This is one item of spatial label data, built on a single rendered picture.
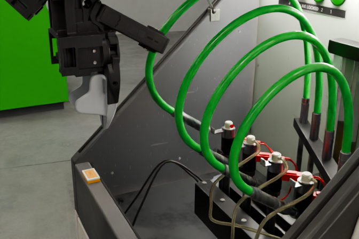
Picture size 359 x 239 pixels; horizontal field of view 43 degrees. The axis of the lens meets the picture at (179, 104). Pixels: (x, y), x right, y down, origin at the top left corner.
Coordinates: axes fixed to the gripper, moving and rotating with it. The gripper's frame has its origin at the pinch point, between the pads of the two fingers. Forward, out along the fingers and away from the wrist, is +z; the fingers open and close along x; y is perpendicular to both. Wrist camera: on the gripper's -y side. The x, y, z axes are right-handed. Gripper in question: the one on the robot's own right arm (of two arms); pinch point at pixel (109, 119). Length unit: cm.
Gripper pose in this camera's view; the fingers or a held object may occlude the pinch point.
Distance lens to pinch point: 70.1
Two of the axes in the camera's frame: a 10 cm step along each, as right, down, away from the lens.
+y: -9.0, 1.5, -4.1
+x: 4.4, 3.2, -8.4
